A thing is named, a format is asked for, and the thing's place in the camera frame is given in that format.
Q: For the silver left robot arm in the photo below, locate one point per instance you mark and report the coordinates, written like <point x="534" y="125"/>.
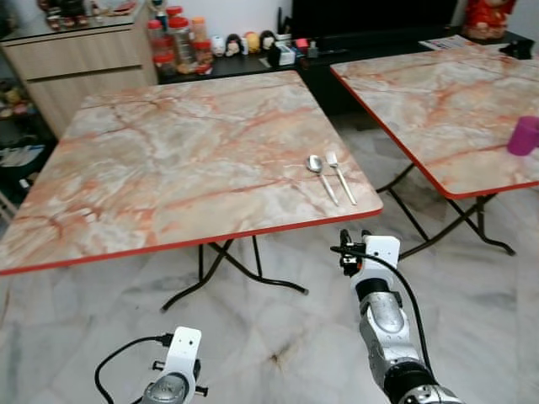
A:
<point x="168" y="391"/>

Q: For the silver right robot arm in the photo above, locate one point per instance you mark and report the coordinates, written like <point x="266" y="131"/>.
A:
<point x="387" y="328"/>

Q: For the silver metal fork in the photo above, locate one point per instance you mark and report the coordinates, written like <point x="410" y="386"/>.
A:
<point x="341" y="178"/>

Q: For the silver metal spoon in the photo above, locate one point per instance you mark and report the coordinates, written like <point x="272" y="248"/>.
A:
<point x="314" y="163"/>

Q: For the marble pattern folding table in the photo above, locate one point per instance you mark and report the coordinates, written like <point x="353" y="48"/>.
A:
<point x="185" y="160"/>
<point x="438" y="109"/>

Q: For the purple plastic cup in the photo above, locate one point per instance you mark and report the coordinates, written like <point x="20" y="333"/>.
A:
<point x="524" y="136"/>

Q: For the black low tv console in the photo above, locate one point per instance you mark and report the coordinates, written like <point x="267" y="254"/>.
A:
<point x="253" y="67"/>

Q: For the dark small doll figurine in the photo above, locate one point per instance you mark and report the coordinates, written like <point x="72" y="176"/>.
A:
<point x="268" y="41"/>

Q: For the printed paper leaflet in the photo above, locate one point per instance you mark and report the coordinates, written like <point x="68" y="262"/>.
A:
<point x="445" y="43"/>

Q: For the yellow small doll figurine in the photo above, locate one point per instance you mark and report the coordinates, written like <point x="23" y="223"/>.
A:
<point x="252" y="42"/>

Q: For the black television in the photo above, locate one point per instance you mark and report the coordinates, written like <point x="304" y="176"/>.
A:
<point x="370" y="17"/>

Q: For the black haired doll figurine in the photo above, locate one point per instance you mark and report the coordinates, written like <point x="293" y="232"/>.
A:
<point x="233" y="45"/>

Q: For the white small doll figurine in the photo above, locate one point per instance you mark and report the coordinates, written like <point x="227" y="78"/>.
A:
<point x="217" y="46"/>

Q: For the orange lid plastic jar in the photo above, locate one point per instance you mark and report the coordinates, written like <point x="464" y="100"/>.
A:
<point x="202" y="46"/>

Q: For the small black box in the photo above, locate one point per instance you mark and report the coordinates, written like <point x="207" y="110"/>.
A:
<point x="517" y="49"/>

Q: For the tall red lid plastic jar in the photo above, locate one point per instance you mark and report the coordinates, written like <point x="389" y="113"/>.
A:
<point x="182" y="42"/>

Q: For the red festive figurine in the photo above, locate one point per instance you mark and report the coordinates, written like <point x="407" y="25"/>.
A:
<point x="488" y="17"/>

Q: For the light wooden cabinet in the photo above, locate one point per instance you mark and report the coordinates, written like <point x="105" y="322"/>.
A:
<point x="76" y="63"/>

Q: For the cluttered low shelf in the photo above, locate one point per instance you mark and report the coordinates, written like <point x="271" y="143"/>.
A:
<point x="21" y="156"/>

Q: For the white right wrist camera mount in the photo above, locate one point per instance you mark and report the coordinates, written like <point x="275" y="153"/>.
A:
<point x="383" y="252"/>

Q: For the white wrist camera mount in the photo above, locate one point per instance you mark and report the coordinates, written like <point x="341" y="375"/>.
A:
<point x="383" y="252"/>
<point x="182" y="353"/>

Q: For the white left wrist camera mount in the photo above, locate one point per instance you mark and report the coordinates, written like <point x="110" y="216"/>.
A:
<point x="182" y="353"/>

